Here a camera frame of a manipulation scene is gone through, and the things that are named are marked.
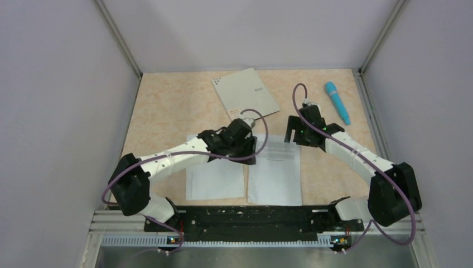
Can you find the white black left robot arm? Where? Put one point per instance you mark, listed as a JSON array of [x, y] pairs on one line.
[[133, 177]]

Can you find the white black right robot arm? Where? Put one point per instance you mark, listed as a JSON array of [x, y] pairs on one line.
[[393, 190]]

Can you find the blue marker pen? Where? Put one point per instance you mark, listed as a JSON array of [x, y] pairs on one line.
[[332, 92]]

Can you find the aluminium front rail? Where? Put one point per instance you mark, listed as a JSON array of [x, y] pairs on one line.
[[113, 221]]

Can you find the aluminium corner post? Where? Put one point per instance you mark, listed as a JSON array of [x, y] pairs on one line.
[[117, 37], [383, 35]]

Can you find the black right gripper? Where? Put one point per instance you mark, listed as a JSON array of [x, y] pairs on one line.
[[295, 129]]

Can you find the left aluminium corner post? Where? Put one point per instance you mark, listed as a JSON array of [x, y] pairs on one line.
[[117, 37]]

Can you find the white slotted cable duct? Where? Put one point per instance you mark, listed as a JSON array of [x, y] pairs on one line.
[[128, 240]]

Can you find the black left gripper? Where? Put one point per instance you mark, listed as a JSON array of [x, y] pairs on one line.
[[247, 152]]

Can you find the white A4 file folder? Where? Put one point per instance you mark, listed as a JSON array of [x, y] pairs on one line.
[[243, 90]]

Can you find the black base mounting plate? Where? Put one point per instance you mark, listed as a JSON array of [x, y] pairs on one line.
[[259, 223]]

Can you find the right aluminium corner post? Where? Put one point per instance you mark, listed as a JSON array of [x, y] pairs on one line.
[[383, 35]]

